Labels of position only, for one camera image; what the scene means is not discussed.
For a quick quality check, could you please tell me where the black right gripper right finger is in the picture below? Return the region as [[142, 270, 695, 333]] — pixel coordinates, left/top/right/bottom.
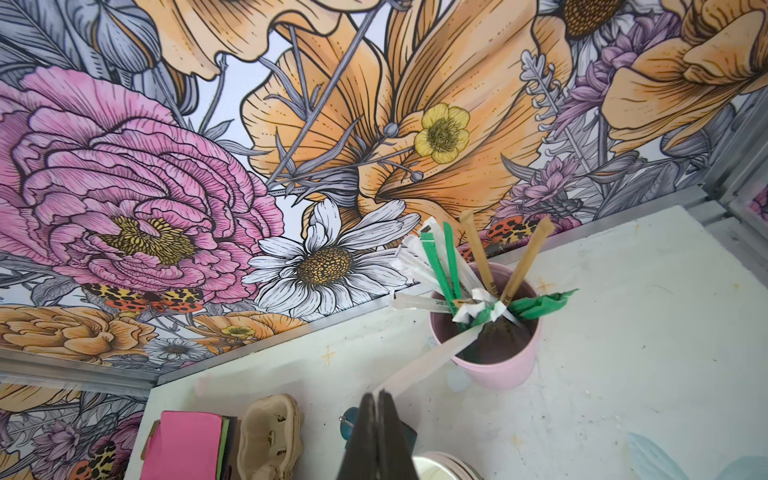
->
[[377, 390, 419, 480]]

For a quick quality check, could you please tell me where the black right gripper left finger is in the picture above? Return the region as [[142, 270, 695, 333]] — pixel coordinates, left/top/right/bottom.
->
[[337, 393, 378, 480]]

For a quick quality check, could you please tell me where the white straw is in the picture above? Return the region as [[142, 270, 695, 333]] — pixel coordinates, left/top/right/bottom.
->
[[373, 325, 483, 398]]

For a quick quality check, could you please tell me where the stack of green paper cups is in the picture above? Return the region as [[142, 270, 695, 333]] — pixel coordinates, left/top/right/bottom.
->
[[412, 452, 483, 480]]

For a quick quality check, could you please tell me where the teal alarm clock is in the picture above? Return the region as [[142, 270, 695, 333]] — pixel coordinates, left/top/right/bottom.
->
[[339, 407, 417, 452]]

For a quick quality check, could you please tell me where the stack of pulp cup carriers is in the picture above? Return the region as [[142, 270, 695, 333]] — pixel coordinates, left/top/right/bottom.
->
[[237, 394, 304, 480]]

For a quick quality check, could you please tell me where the pink straw holder cup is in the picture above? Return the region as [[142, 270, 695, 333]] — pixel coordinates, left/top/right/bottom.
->
[[430, 263, 543, 391]]

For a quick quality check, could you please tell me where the wrapped straws bundle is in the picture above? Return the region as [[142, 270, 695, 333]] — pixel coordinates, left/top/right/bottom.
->
[[390, 218, 575, 330]]

